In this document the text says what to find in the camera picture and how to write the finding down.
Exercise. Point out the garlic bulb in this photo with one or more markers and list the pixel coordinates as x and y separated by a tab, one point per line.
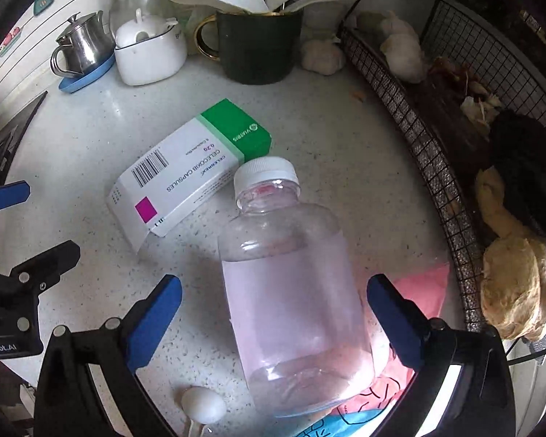
323	57
405	50

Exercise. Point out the dark cloth lump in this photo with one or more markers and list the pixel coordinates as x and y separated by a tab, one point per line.
523	168

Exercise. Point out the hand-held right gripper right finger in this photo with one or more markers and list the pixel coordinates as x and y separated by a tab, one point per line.
393	318

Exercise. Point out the dried shallots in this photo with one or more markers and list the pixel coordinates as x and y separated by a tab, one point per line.
464	86

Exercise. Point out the pink blue plastic bag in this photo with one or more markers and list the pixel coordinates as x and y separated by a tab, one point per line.
418	286

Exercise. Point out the white egg-shaped object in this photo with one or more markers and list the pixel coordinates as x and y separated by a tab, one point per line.
203	404

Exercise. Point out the kitchen wall sticker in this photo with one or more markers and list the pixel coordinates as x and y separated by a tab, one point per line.
22	54

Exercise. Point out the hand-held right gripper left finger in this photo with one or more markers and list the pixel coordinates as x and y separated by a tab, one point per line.
157	314

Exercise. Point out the small steel pot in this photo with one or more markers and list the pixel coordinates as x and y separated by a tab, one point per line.
84	43

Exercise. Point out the clear plastic bottle white cap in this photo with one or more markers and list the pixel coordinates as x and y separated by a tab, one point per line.
291	291

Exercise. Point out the ginger root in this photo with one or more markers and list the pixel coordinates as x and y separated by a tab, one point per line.
514	277

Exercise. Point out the white sugar bowl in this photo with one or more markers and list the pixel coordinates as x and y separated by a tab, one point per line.
148	57

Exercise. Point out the green white medicine box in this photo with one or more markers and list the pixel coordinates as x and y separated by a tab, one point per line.
182	177

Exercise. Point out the blue saucer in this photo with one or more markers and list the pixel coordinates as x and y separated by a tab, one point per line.
88	79

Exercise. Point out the dark green mug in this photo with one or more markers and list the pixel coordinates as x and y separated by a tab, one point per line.
259	48

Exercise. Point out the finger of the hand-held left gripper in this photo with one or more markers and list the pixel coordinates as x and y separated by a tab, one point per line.
32	273
4	195

